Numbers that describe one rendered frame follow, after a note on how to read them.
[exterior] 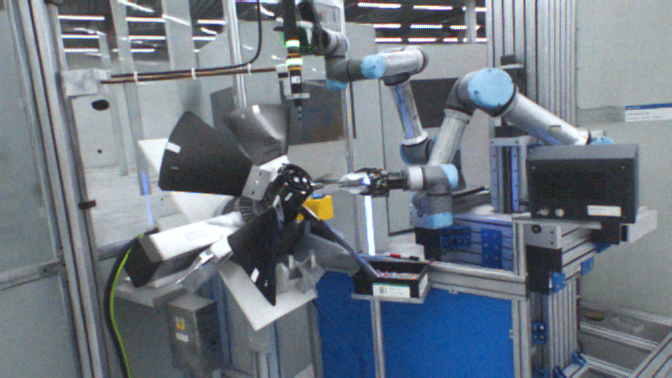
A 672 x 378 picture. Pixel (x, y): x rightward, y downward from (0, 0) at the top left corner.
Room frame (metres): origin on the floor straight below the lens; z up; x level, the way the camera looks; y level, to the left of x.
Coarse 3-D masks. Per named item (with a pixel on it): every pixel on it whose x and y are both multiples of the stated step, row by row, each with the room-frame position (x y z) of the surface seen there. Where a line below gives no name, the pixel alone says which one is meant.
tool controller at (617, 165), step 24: (600, 144) 1.30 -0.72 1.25; (624, 144) 1.27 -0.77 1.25; (528, 168) 1.33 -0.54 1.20; (552, 168) 1.29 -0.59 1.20; (576, 168) 1.26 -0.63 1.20; (600, 168) 1.22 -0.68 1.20; (624, 168) 1.19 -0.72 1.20; (552, 192) 1.31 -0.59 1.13; (576, 192) 1.27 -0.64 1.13; (600, 192) 1.24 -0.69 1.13; (624, 192) 1.21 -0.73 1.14; (552, 216) 1.33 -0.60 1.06; (576, 216) 1.29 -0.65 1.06; (600, 216) 1.26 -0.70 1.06; (624, 216) 1.22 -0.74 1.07
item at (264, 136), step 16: (240, 112) 1.55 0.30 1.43; (272, 112) 1.56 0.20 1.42; (288, 112) 1.57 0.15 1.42; (240, 128) 1.51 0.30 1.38; (256, 128) 1.51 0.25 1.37; (272, 128) 1.51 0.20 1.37; (288, 128) 1.51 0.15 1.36; (240, 144) 1.48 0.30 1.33; (256, 144) 1.47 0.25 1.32; (272, 144) 1.46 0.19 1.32; (256, 160) 1.44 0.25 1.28
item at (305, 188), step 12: (288, 168) 1.35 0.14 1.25; (300, 168) 1.37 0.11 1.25; (276, 180) 1.30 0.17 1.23; (288, 180) 1.31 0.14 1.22; (300, 180) 1.35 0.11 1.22; (312, 180) 1.37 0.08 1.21; (276, 192) 1.30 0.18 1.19; (288, 192) 1.28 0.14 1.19; (300, 192) 1.29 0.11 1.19; (312, 192) 1.33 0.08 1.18; (264, 204) 1.34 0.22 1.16; (288, 204) 1.31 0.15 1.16; (300, 204) 1.32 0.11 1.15; (288, 216) 1.36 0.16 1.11
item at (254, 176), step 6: (252, 168) 1.31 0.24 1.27; (258, 168) 1.32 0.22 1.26; (252, 174) 1.31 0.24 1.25; (258, 174) 1.32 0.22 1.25; (264, 174) 1.33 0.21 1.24; (270, 174) 1.34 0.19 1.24; (252, 180) 1.31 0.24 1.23; (258, 180) 1.32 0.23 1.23; (264, 180) 1.33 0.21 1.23; (246, 186) 1.31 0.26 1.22; (252, 186) 1.31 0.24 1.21; (258, 186) 1.32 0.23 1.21; (264, 186) 1.33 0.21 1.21; (246, 192) 1.31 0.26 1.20; (252, 192) 1.31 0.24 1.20; (258, 192) 1.32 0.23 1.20; (264, 192) 1.33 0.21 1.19; (252, 198) 1.31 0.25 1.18; (258, 198) 1.32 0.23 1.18
